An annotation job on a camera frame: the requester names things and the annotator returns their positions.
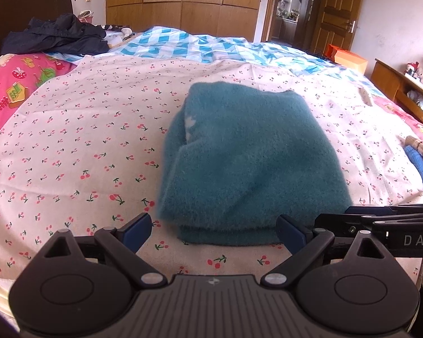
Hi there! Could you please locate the pink fruit print pillow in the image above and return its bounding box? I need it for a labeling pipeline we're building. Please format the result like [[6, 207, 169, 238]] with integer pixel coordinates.
[[0, 53, 78, 148]]

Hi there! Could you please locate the plush toy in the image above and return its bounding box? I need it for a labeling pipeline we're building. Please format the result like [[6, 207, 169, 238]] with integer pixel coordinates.
[[405, 61, 423, 86]]

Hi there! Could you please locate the orange box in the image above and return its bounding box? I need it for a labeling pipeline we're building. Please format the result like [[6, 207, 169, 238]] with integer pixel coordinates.
[[326, 44, 368, 74]]

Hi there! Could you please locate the dark navy jacket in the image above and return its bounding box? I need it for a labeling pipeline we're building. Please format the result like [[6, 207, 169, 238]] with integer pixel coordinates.
[[2, 14, 110, 57]]

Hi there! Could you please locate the brown wooden door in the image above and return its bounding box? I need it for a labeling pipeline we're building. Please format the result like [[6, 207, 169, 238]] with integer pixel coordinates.
[[310, 0, 367, 55]]

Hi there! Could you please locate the wooden wardrobe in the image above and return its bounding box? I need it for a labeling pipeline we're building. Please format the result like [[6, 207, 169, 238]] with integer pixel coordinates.
[[106, 0, 272, 41]]

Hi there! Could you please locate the wooden side cabinet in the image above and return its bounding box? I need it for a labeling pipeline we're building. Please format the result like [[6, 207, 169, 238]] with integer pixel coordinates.
[[370, 58, 423, 131]]

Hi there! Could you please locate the teal fuzzy sweater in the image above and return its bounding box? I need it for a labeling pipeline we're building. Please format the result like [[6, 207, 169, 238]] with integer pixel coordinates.
[[158, 81, 353, 246]]

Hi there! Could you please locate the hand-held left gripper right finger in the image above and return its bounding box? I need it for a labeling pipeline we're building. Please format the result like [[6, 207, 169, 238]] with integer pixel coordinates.
[[261, 215, 386, 287]]

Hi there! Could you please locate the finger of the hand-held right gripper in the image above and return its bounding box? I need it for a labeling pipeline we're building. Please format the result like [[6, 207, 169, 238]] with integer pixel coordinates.
[[345, 204, 423, 219], [315, 213, 385, 238]]

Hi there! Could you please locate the dark wooden headboard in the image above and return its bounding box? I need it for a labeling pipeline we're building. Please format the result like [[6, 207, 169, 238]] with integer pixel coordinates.
[[0, 0, 74, 67]]

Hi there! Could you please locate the cherry print bed sheet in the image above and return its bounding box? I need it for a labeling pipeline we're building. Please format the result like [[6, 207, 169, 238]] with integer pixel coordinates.
[[0, 54, 423, 324]]

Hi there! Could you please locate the white cloth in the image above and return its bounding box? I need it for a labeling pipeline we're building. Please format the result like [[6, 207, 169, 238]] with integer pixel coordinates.
[[106, 25, 136, 47]]

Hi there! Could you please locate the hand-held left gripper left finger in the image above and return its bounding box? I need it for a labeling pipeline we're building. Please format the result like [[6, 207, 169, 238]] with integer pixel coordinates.
[[42, 213, 168, 287]]

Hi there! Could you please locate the blue white checkered quilt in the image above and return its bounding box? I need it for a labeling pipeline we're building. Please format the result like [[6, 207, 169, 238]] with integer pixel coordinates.
[[47, 26, 385, 95]]

